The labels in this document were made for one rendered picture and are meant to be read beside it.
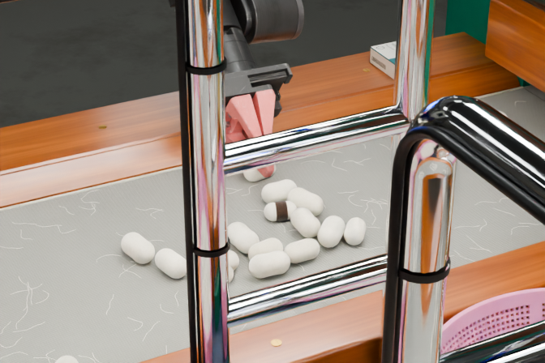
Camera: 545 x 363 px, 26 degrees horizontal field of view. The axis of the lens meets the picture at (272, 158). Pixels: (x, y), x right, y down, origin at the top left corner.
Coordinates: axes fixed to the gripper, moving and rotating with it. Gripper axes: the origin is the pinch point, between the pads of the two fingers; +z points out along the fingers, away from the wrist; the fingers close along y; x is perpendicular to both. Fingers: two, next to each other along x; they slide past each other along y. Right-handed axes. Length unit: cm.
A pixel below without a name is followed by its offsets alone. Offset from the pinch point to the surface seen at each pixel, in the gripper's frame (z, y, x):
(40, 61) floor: -120, 31, 179
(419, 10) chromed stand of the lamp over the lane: 8.6, -4.6, -40.5
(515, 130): 27, -19, -63
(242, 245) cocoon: 8.9, -7.3, -5.1
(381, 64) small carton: -12.1, 21.2, 6.9
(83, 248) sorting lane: 3.6, -19.5, 0.7
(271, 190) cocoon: 3.2, -1.2, -1.6
